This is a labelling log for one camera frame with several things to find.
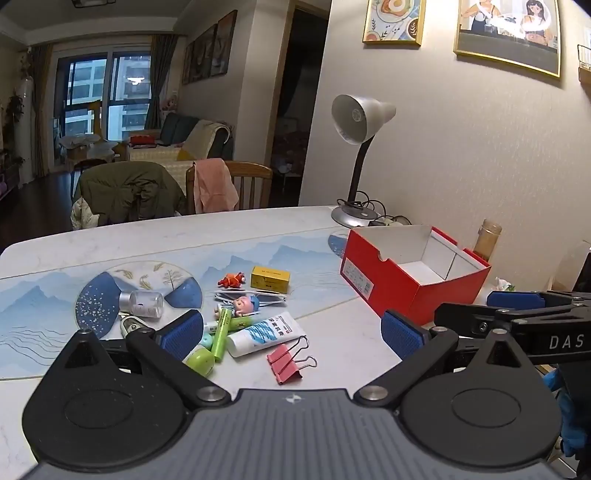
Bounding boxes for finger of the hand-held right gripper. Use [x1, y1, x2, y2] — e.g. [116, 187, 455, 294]
[434, 302, 513, 340]
[487, 290, 591, 311]

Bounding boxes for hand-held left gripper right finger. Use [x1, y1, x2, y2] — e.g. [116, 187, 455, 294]
[353, 310, 527, 408]

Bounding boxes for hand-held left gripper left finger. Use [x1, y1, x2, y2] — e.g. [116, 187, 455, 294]
[66, 310, 230, 409]

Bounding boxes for green egg-shaped case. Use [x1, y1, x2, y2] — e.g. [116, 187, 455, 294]
[182, 348, 215, 377]

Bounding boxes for red cardboard box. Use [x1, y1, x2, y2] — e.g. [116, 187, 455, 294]
[341, 224, 491, 326]

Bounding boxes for cartoon doll figure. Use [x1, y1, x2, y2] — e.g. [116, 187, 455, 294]
[213, 295, 262, 320]

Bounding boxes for white cream tube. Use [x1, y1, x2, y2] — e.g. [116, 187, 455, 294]
[226, 311, 307, 358]

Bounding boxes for pink binder clip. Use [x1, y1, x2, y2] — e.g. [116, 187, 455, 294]
[272, 355, 318, 386]
[266, 336, 310, 370]

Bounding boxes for small yellow box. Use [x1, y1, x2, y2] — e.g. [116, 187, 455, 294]
[250, 266, 291, 294]

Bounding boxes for person's right hand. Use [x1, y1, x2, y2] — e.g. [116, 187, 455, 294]
[545, 364, 591, 462]

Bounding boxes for white and black gadget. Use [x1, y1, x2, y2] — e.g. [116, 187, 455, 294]
[119, 315, 155, 340]

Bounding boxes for brown glass jar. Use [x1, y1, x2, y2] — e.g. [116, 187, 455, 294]
[472, 220, 502, 264]

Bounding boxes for pink cloth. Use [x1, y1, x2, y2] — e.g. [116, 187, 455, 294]
[193, 158, 240, 214]

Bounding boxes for pale quilted garment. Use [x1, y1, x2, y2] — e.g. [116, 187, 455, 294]
[71, 196, 100, 230]

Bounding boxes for olive green jacket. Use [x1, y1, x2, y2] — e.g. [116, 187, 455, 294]
[76, 161, 185, 227]

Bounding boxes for wooden chair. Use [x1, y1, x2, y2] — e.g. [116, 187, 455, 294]
[186, 161, 274, 215]

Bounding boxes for sofa with cream blanket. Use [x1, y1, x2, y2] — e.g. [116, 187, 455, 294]
[127, 113, 234, 162]

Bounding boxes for white desk lamp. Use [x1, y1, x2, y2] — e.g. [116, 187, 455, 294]
[330, 95, 398, 229]

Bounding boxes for brown curtain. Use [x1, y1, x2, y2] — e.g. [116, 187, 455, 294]
[145, 34, 178, 132]

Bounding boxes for large window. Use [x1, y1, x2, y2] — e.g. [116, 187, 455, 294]
[55, 44, 153, 144]

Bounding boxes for large gold framed picture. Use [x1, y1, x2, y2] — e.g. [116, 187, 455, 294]
[453, 0, 561, 78]

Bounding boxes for framed food picture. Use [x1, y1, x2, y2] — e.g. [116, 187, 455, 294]
[362, 0, 426, 47]

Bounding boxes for black lamp cable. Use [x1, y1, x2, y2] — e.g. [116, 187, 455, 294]
[337, 198, 385, 219]

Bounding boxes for dark framed wall picture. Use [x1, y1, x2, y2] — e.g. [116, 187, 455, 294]
[191, 25, 218, 83]
[216, 10, 238, 75]
[181, 41, 195, 86]

